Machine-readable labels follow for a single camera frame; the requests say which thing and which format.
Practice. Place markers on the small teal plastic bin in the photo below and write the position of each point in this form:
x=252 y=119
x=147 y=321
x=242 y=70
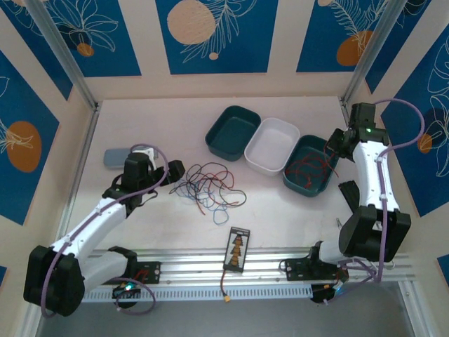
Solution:
x=315 y=179

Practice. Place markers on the aluminium frame post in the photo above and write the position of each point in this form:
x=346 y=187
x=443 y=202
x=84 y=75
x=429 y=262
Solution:
x=372 y=45
x=59 y=49

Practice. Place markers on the circuit board with green light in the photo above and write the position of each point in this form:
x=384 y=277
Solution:
x=126 y=288
x=329 y=293

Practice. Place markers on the aluminium side rail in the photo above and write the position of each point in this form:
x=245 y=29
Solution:
x=79 y=175

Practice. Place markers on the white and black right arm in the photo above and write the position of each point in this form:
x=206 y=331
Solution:
x=372 y=175

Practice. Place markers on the white plastic bin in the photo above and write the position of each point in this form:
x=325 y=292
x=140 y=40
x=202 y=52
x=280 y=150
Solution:
x=270 y=147

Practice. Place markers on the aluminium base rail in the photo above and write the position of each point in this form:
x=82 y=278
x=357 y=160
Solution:
x=196 y=267

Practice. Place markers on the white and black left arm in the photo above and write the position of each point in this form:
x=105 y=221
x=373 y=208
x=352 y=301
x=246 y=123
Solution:
x=87 y=224

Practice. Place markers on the large teal plastic bin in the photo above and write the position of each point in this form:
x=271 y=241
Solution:
x=233 y=133

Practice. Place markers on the black circuit board with connectors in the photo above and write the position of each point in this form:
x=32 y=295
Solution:
x=236 y=249

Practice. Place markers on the black ribbed strip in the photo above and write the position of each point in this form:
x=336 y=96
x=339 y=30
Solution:
x=350 y=196

